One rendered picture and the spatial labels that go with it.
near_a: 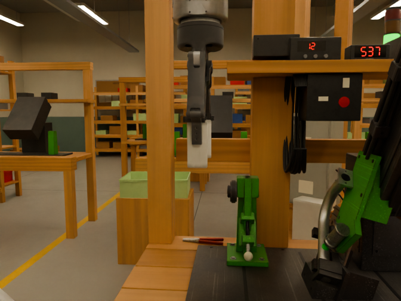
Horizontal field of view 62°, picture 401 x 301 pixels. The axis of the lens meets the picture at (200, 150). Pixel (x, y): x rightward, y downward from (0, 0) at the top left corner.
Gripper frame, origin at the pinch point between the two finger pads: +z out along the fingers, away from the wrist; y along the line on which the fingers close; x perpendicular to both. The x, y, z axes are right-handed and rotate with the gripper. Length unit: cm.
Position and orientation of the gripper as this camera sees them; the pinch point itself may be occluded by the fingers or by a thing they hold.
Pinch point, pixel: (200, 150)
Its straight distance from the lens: 56.1
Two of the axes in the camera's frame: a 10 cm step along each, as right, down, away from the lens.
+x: 10.0, 0.1, -0.8
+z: 0.0, 9.9, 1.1
